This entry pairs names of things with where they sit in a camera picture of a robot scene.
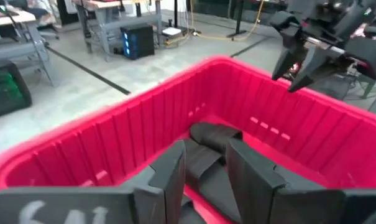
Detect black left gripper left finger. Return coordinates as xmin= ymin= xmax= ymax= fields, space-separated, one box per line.
xmin=133 ymin=139 xmax=187 ymax=224

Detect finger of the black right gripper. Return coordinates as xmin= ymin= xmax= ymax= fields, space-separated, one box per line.
xmin=288 ymin=46 xmax=337 ymax=93
xmin=271 ymin=46 xmax=310 ymax=81

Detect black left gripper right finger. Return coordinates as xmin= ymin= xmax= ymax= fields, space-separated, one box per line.
xmin=226 ymin=138 xmax=288 ymax=224

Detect black slide sandal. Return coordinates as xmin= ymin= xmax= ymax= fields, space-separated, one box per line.
xmin=189 ymin=122 xmax=244 ymax=154
xmin=183 ymin=138 xmax=243 ymax=224

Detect red plastic bin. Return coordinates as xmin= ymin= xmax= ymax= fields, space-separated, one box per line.
xmin=0 ymin=55 xmax=376 ymax=224

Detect black pole stand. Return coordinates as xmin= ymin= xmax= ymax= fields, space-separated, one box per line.
xmin=226 ymin=0 xmax=248 ymax=39

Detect small white box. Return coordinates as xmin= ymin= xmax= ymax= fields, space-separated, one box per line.
xmin=162 ymin=27 xmax=183 ymax=37

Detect black computer tower blue lights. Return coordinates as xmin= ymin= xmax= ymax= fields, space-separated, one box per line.
xmin=119 ymin=24 xmax=155 ymax=60

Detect wood-top grey-leg workbench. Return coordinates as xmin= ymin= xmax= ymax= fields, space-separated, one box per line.
xmin=72 ymin=0 xmax=163 ymax=62

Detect black crate green contents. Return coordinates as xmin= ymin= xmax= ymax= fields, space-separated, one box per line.
xmin=0 ymin=61 xmax=32 ymax=121

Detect office chair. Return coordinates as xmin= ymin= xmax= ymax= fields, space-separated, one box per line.
xmin=35 ymin=23 xmax=60 ymax=40

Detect person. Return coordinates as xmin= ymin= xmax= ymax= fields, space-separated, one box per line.
xmin=25 ymin=0 xmax=57 ymax=26

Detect yellow cable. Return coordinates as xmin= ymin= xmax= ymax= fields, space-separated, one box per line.
xmin=187 ymin=0 xmax=266 ymax=42

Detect grey metal-frame table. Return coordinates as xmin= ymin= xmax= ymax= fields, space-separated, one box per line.
xmin=0 ymin=9 xmax=61 ymax=88

